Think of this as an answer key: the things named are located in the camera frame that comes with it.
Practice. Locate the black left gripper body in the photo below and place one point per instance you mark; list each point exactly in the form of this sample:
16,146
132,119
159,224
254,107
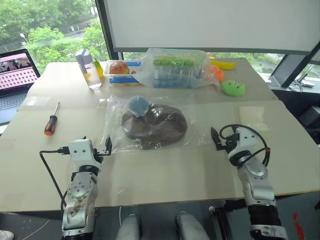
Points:
101,152

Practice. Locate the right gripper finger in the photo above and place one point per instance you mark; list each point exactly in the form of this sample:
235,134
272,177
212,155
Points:
215,135

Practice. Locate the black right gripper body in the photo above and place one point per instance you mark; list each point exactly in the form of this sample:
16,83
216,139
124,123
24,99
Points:
231,141

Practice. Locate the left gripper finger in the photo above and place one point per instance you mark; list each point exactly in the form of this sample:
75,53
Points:
84,138
108,143

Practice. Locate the large clear plastic bag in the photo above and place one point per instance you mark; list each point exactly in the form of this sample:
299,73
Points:
195,122

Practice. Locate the blue-grey plush toy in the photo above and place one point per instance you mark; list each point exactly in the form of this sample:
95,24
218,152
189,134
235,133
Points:
138,106

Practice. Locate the brown cloth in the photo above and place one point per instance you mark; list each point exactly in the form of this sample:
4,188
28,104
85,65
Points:
160,130

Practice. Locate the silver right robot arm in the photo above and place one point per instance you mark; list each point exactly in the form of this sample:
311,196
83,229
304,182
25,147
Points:
257,185

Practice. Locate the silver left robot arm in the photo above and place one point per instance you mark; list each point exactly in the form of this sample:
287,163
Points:
78,197

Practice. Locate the small clear zip bag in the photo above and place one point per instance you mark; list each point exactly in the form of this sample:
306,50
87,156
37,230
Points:
253,118

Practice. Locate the green plush toy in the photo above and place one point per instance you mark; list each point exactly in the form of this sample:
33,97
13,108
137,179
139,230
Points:
232,88

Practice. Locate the small flat clear plastic sheet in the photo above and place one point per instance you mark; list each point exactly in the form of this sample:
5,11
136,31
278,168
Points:
37,101

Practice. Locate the orange toy carrot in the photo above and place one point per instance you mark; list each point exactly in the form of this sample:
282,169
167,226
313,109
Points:
218,72

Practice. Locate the blue and white box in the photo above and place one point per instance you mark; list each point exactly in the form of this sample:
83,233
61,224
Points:
123,81

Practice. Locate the clear water bottle grey lid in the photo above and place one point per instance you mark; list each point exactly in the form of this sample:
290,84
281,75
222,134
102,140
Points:
91,72

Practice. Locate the yellow toy banana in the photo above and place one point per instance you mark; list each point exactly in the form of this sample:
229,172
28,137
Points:
225,65

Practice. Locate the yellow-green toy vegetable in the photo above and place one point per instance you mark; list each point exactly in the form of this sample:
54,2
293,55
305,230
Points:
99,68

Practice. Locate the white plastic tray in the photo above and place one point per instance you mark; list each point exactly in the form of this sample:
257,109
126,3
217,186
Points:
107,68

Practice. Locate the black table clamp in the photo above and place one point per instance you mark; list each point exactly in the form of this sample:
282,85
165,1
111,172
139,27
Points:
222,215

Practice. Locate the green-capped test tube rack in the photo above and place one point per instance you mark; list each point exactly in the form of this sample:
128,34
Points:
172,72

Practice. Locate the toy hamburger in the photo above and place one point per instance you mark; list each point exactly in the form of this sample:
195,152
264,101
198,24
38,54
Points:
119,68

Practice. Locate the clear bag around tube rack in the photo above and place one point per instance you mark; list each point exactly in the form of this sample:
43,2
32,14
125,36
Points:
146,75

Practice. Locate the black equipment case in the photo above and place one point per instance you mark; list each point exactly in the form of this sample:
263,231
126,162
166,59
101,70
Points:
310,122

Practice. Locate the open laptop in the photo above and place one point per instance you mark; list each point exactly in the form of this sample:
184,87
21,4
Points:
15,75

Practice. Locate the white projection board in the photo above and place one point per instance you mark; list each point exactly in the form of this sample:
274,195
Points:
212,22

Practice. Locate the white shoe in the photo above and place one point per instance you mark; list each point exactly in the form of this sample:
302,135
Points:
5,235

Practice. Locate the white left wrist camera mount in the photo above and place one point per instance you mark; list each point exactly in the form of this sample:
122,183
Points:
80,151

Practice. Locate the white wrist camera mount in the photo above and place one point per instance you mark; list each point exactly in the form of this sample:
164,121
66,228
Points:
80,151
246,140

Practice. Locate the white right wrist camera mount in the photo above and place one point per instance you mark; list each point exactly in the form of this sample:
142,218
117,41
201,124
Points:
246,140

